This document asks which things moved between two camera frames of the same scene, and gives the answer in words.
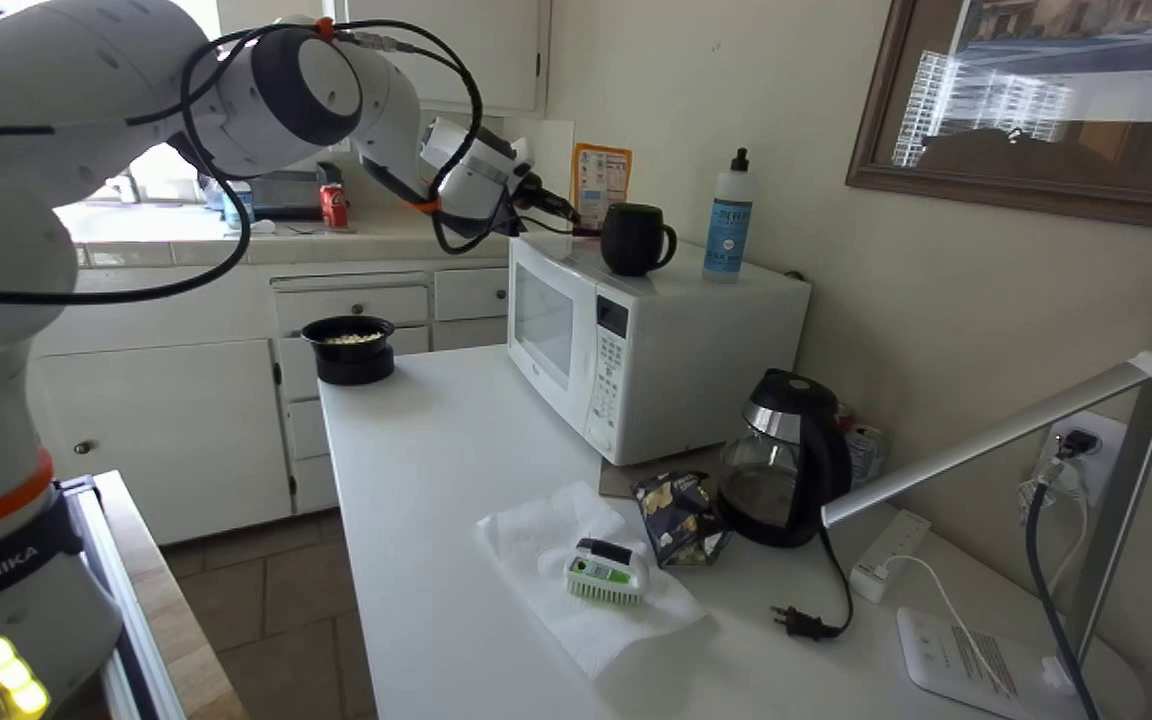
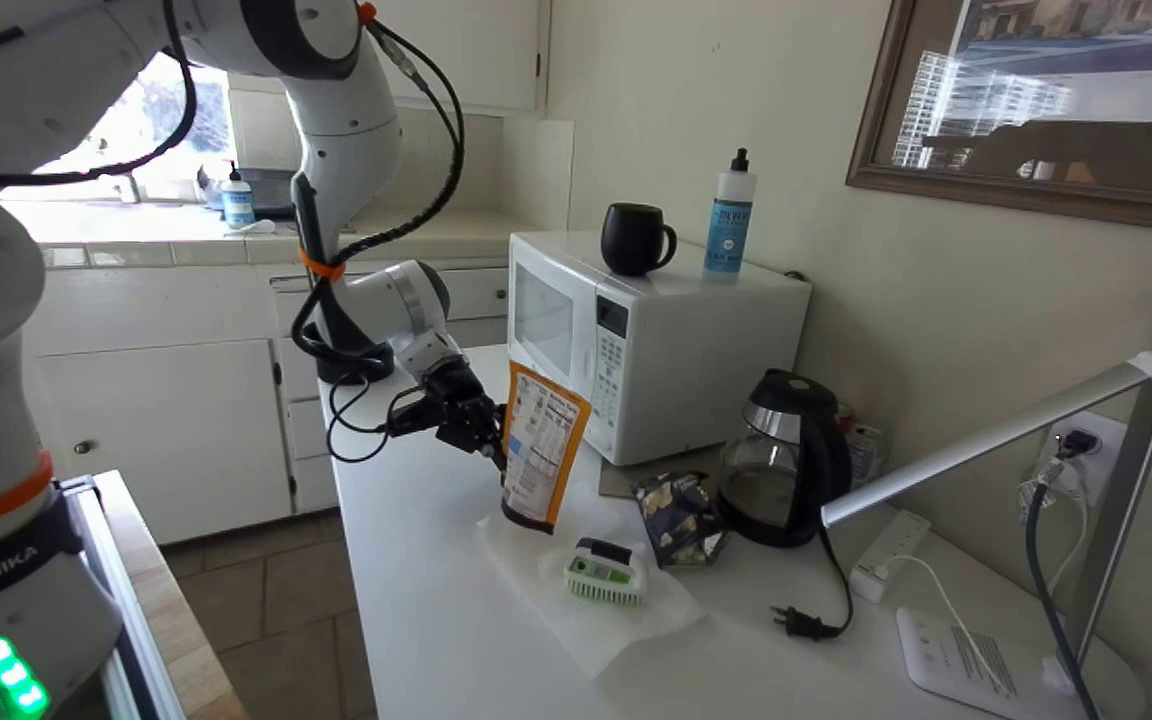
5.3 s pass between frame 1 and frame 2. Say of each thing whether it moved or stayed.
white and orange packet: moved
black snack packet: stayed
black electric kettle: stayed
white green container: stayed
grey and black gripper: moved
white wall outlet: stayed
